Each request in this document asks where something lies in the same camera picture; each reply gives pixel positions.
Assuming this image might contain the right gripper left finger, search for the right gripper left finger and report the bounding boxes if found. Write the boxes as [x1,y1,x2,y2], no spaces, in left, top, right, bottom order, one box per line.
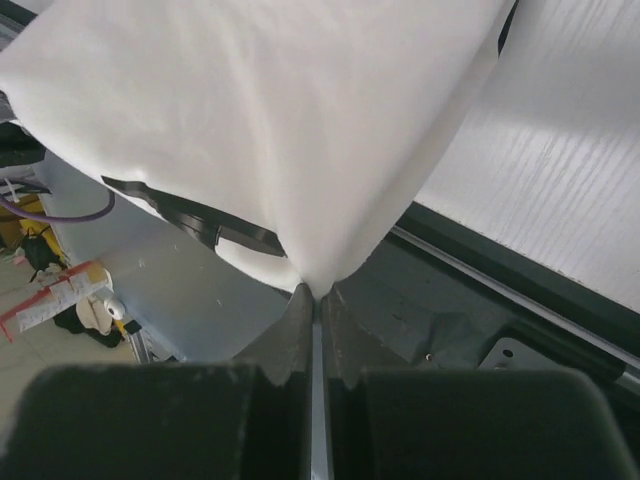
[235,284,314,479]

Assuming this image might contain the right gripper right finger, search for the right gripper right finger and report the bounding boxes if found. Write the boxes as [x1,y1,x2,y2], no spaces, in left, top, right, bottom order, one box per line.
[321,288,409,479]

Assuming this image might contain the white t shirt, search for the white t shirt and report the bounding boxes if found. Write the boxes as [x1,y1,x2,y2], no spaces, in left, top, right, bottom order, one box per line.
[1,1,512,298]

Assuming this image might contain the white round floor object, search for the white round floor object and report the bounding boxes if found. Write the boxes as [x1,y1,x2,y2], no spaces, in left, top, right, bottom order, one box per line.
[103,298,126,321]

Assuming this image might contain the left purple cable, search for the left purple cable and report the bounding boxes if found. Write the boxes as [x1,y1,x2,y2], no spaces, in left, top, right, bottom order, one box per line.
[0,177,116,222]

